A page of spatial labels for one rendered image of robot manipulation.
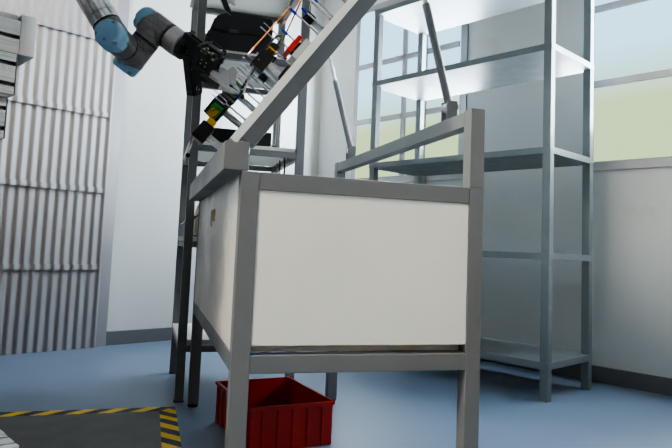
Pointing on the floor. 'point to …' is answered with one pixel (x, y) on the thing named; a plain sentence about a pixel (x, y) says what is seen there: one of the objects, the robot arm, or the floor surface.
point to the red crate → (281, 414)
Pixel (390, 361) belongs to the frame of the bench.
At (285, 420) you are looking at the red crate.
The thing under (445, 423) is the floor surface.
